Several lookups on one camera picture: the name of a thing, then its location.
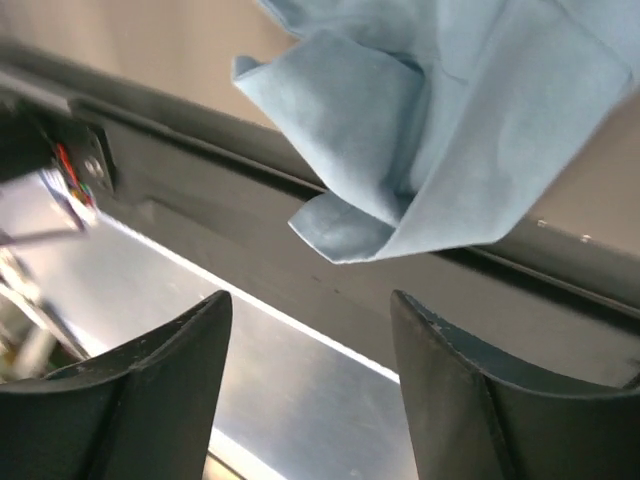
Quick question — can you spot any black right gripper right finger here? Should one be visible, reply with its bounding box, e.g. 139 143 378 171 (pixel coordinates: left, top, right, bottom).
390 290 639 479

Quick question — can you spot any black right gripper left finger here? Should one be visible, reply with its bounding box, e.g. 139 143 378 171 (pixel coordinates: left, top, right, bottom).
1 290 233 479

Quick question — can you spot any grey-blue t-shirt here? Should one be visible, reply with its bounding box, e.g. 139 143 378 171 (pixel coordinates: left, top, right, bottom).
232 1 639 264

